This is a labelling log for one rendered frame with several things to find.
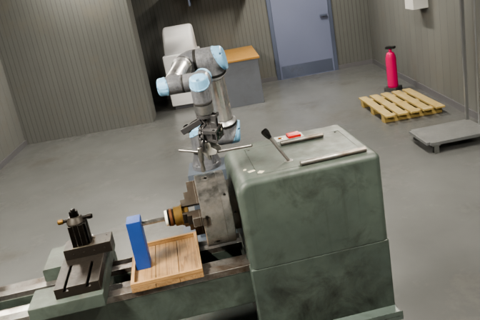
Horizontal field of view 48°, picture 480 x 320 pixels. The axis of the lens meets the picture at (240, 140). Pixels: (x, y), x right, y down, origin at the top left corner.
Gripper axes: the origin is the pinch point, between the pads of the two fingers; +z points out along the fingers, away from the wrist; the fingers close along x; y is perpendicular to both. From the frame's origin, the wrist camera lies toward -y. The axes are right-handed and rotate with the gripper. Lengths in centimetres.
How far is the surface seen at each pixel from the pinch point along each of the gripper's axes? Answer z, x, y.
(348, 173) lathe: 11, 13, 55
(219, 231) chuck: 27.8, -12.7, 5.7
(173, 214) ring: 23.9, -10.5, -16.3
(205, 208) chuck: 17.5, -12.4, 1.0
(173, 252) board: 47, -9, -22
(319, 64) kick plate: 246, 746, -155
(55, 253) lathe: 46, -23, -78
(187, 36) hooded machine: 137, 594, -330
